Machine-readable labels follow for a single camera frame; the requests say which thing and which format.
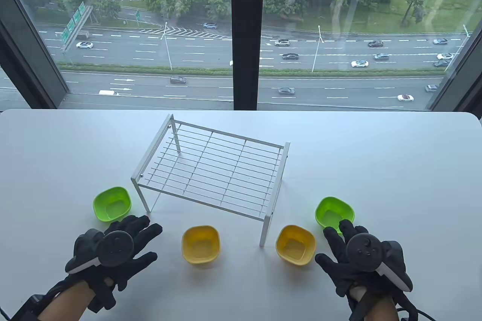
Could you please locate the person's right hand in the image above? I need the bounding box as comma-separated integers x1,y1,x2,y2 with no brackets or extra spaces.
315,219,413,314

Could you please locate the person's left hand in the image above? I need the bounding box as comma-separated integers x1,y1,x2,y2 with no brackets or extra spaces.
65,215,163,313

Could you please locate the green small dish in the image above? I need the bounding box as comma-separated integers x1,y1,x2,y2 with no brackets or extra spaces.
93,186,132,223
315,196,355,234

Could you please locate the yellow small dish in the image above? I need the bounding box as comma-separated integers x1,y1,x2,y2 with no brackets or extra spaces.
276,225,316,264
182,225,221,264

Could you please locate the white wire kitchen shelf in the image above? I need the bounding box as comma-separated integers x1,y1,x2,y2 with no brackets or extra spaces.
131,113,291,248

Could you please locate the person's left forearm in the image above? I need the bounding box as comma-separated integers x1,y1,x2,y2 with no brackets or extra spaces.
38,281,95,321

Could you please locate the person's right forearm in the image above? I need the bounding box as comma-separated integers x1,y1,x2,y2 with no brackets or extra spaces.
360,295,401,321

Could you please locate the black and white tracking controller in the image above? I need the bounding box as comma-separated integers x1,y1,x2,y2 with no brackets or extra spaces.
65,231,135,275
346,233,414,293

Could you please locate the black window frame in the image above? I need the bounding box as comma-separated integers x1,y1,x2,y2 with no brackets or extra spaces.
0,0,482,111

